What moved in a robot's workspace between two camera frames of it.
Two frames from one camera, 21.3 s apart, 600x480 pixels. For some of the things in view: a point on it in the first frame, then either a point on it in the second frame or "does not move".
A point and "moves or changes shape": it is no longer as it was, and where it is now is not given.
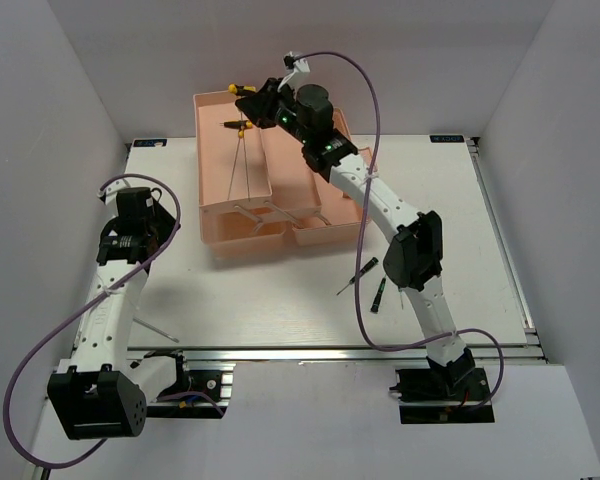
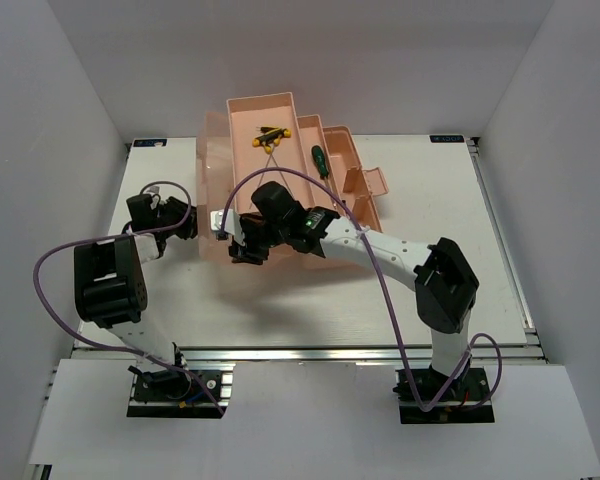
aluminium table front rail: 323,355 does not move
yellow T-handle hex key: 238,89 → 269,137
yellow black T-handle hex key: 241,125 → 269,137
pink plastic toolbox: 259,191 moves or changes shape
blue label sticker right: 446,138 does not move
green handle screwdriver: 150,326 moves or changes shape
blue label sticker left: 149,143 does not move
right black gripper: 259,106 → 247,253
